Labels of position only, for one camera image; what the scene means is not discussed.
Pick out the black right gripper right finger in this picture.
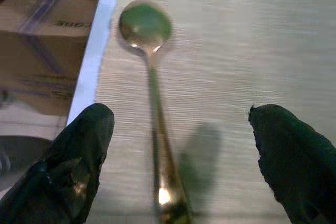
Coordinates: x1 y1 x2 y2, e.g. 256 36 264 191
248 104 336 224

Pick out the gold metal spoon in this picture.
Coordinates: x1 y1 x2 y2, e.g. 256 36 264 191
118 0 192 224

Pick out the brown cardboard box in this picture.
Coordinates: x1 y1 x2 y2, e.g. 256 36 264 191
0 0 107 141

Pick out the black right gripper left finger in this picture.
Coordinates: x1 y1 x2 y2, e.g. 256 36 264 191
0 102 116 224

